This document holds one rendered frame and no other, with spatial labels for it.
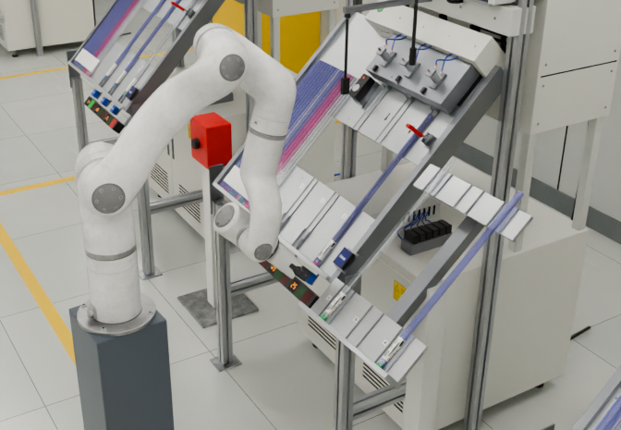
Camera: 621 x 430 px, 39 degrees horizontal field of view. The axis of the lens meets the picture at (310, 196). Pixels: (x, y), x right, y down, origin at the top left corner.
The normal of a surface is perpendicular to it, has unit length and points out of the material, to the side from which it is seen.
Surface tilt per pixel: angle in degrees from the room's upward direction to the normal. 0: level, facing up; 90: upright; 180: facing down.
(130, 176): 75
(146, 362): 90
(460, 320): 90
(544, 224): 0
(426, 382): 90
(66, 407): 0
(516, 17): 90
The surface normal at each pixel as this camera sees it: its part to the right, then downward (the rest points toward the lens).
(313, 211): -0.59, -0.48
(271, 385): 0.01, -0.90
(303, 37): 0.52, 0.38
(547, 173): -0.85, 0.22
